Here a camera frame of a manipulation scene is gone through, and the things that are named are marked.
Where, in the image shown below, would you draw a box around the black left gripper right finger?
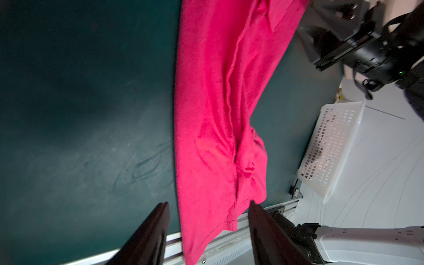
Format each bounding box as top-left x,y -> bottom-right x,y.
248,201 -> 311,265

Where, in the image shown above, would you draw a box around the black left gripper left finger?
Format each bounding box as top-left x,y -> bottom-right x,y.
107,202 -> 170,265

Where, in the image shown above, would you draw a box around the magenta t-shirt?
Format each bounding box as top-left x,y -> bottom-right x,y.
174,1 -> 308,265

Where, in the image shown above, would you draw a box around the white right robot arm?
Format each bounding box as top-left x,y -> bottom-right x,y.
284,1 -> 424,265

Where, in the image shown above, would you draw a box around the white laundry basket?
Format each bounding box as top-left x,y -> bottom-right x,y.
297,102 -> 365,204

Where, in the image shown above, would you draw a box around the pale pink t-shirt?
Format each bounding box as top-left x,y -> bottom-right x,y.
311,156 -> 333,174

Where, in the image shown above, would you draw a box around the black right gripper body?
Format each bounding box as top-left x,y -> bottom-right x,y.
296,1 -> 424,100

